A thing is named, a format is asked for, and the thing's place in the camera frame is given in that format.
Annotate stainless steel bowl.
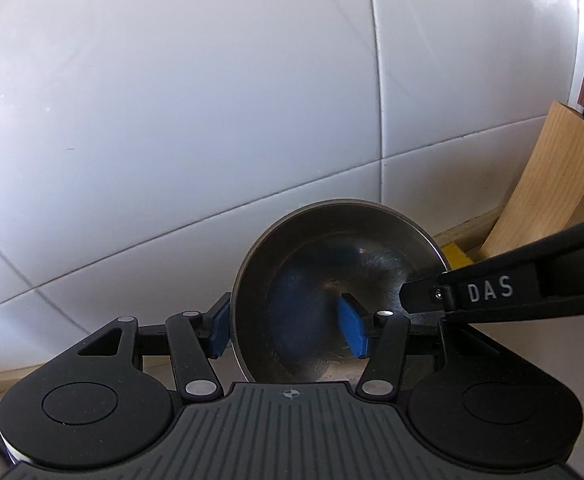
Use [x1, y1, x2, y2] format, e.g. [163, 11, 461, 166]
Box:
[229, 199, 452, 383]

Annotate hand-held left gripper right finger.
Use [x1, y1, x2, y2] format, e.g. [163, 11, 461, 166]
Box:
[337, 294, 502, 403]

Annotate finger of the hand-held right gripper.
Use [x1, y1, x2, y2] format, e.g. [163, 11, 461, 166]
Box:
[401, 271, 446, 317]

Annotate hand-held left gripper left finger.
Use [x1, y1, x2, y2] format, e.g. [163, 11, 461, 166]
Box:
[77, 292, 231, 403]

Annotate wooden knife block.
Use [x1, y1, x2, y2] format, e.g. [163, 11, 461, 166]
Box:
[479, 101, 584, 261]

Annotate yellow dish sponge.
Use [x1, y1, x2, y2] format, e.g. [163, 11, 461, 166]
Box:
[442, 241, 475, 271]

